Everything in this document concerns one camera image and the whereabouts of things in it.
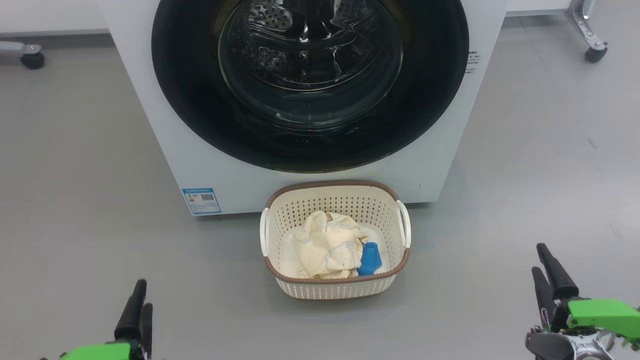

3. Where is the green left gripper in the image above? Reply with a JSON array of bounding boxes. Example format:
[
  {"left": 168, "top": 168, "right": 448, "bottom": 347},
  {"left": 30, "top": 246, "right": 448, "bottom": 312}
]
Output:
[{"left": 60, "top": 279, "right": 153, "bottom": 360}]

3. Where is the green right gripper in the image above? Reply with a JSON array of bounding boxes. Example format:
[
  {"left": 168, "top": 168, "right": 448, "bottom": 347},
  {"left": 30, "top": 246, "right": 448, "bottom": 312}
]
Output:
[{"left": 525, "top": 243, "right": 640, "bottom": 360}]

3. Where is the blue cloth garment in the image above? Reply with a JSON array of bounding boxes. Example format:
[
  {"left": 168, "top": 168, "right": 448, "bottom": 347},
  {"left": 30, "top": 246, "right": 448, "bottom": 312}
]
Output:
[{"left": 356, "top": 242, "right": 383, "bottom": 277}]

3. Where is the cream bear print garment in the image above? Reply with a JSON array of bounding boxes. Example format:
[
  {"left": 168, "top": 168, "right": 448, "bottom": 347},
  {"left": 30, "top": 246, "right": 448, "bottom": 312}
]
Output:
[{"left": 280, "top": 210, "right": 369, "bottom": 280}]

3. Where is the washing machine glass door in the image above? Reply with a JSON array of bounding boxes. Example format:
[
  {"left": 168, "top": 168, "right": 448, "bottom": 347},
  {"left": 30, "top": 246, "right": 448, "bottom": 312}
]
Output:
[{"left": 151, "top": 0, "right": 470, "bottom": 174}]

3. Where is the white front-load washing machine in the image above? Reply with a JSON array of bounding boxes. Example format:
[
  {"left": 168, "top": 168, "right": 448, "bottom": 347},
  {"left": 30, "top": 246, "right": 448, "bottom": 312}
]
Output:
[{"left": 97, "top": 0, "right": 508, "bottom": 217}]

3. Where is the blue energy label sticker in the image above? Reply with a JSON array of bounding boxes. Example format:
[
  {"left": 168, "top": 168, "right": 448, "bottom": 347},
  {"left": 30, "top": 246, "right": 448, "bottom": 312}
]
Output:
[{"left": 181, "top": 187, "right": 222, "bottom": 216}]

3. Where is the cream perforated laundry basket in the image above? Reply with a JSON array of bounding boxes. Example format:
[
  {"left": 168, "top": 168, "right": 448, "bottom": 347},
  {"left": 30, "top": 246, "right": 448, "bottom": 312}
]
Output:
[{"left": 259, "top": 180, "right": 412, "bottom": 300}]

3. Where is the black caster wheel left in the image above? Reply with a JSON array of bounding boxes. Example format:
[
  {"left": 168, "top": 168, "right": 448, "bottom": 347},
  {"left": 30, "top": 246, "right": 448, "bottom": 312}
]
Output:
[{"left": 0, "top": 41, "right": 46, "bottom": 70}]

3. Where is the grey frame leg with caster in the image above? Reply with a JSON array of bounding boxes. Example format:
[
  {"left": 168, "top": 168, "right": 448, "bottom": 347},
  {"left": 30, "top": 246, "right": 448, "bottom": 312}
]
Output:
[{"left": 565, "top": 0, "right": 609, "bottom": 64}]

